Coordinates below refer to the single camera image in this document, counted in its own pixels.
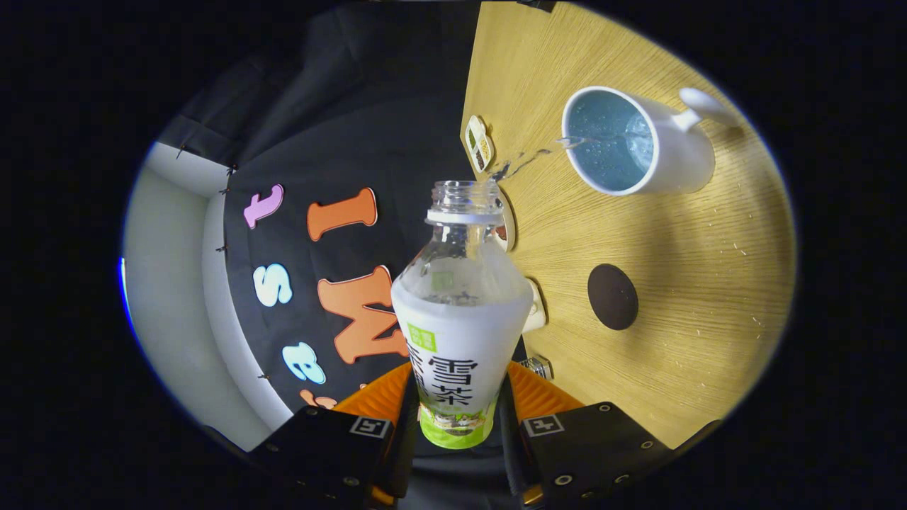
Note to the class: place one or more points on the white divided dish with grains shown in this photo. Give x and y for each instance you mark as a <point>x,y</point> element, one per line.
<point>480,144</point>

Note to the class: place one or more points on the dark brown round coaster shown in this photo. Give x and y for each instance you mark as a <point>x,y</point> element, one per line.
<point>613,297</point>

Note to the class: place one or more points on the clear juice bottle white label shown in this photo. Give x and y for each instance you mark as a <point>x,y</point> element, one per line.
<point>460,347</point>

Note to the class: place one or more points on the round plate with red food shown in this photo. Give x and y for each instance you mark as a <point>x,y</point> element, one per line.
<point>509,234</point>

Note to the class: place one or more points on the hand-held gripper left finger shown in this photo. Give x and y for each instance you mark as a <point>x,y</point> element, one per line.
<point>402,446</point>

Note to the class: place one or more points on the black backdrop cloth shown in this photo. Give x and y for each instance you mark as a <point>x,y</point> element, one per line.
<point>340,142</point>

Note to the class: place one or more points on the wooden table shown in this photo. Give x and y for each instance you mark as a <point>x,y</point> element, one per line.
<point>673,234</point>

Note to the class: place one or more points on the white cup blue inside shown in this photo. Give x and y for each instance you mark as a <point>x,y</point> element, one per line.
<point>680,163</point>

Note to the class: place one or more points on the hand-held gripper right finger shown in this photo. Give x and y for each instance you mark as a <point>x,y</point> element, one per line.
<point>511,446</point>

